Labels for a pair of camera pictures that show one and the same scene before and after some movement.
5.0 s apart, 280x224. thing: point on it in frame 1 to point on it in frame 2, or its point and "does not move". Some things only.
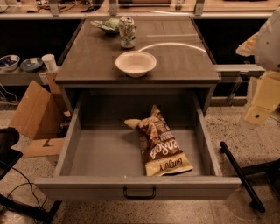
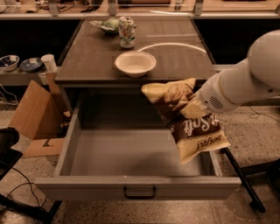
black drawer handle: [139, 197] does not move
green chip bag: [109, 25] does not move
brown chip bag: [160, 151] to [193, 134]
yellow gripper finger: [266, 96] to [222, 93]
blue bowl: [31, 65] does not move
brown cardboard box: [38, 116] does not move
